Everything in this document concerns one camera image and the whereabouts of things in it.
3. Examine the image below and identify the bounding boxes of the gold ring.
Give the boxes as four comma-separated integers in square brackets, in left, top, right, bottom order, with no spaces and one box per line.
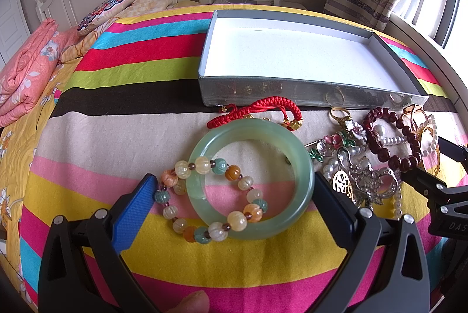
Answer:
[329,106,353,124]

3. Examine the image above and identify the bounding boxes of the beige patterned pillow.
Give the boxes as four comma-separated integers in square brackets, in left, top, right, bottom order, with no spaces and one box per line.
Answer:
[59,0,172,63]

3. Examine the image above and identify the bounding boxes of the green jade bangle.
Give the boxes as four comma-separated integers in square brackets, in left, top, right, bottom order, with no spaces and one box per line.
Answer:
[185,117,316,240]

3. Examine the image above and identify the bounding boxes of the yellow floral bed sheet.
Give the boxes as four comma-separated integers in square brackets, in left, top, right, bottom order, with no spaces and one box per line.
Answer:
[1,57,82,312]

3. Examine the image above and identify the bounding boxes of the multicolour carved bead bracelet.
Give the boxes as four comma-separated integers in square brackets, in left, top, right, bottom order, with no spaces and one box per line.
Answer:
[153,156,269,244]

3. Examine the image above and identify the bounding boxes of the white pearl necklace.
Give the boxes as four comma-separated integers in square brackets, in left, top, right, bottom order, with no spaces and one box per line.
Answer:
[321,122,440,220]

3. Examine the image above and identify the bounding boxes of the white wardrobe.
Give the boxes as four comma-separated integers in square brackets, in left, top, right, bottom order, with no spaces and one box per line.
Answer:
[0,0,30,69]

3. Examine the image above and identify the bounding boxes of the grey shallow cardboard box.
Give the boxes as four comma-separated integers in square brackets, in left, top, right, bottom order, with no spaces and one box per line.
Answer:
[198,9,428,110]

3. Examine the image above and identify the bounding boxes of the gold flower bangle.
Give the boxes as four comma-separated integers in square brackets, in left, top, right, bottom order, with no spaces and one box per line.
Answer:
[401,104,428,133]

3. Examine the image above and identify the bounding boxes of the dark red bead bracelet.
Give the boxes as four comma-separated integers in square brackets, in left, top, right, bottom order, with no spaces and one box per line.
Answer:
[362,107,425,173]

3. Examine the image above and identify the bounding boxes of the silver rhinestone brooch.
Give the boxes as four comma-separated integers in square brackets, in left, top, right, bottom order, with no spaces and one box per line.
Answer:
[330,148,399,211]

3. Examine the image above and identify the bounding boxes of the red braided cord bracelet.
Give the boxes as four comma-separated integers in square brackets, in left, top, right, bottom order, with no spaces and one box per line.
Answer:
[206,95,304,132]

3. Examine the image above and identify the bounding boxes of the left hand thumb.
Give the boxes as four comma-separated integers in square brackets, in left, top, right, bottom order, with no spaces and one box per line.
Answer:
[167,291,209,313]

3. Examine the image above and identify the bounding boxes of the enamel flower brooch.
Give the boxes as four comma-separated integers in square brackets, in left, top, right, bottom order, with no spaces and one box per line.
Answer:
[304,119,367,163]

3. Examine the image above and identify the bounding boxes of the pink folded quilt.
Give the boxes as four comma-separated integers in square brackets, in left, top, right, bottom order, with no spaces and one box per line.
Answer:
[0,18,80,127]

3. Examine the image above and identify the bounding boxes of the striped multicolour bedspread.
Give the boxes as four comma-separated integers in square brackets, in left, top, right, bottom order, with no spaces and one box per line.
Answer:
[18,3,468,313]

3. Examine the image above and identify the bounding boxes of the embroidered decorative pillow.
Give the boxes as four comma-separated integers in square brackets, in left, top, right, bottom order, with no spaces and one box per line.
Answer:
[77,0,134,36]

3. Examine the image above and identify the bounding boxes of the white nightstand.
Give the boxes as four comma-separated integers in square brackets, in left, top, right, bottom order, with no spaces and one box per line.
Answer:
[213,0,307,10]

